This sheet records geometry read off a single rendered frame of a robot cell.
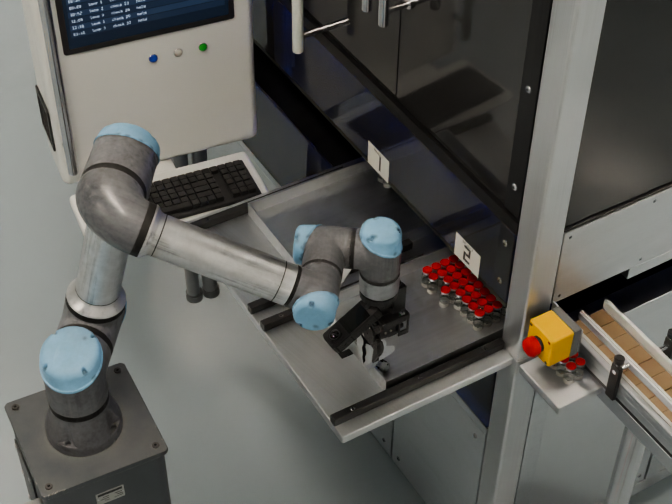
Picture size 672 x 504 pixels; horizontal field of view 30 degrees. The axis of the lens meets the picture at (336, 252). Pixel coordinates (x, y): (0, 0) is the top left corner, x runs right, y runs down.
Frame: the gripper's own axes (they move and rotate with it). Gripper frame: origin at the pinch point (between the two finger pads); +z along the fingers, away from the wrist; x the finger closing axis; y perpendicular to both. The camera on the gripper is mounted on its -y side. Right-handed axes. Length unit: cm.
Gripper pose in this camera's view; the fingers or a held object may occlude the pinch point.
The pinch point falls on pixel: (365, 364)
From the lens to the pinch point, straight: 247.6
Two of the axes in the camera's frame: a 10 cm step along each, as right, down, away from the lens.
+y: 8.6, -3.4, 3.8
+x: -5.1, -6.0, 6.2
